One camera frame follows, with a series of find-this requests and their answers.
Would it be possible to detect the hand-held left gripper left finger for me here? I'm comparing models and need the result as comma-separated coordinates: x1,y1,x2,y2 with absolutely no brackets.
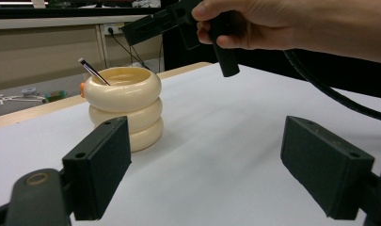
61,116,133,221

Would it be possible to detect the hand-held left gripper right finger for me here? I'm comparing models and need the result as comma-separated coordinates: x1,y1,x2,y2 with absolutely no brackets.
279,115,375,220

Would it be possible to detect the thin dark brush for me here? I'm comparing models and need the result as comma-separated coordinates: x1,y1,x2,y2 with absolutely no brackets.
77,57,111,87

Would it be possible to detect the cream ribbed pen holder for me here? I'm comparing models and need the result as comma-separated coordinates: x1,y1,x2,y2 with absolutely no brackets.
83,66,165,153

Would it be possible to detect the small green object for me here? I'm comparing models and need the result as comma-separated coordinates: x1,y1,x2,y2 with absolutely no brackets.
44,89,69,104

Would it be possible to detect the small grey box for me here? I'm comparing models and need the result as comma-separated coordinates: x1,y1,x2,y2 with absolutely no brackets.
21,87,40,97

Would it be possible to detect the beige desk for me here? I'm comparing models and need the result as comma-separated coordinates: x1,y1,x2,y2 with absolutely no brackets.
0,14,165,93

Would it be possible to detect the thin black cable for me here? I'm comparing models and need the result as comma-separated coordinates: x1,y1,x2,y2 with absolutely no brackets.
108,28,152,72

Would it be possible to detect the white wall socket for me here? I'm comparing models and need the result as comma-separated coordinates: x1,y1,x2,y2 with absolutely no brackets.
101,23,125,36

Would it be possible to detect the thick black cable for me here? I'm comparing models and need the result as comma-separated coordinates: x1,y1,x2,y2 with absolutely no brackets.
283,49,381,123

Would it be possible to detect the tangle of white cables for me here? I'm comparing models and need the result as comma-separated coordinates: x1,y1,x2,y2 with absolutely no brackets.
0,93,47,110

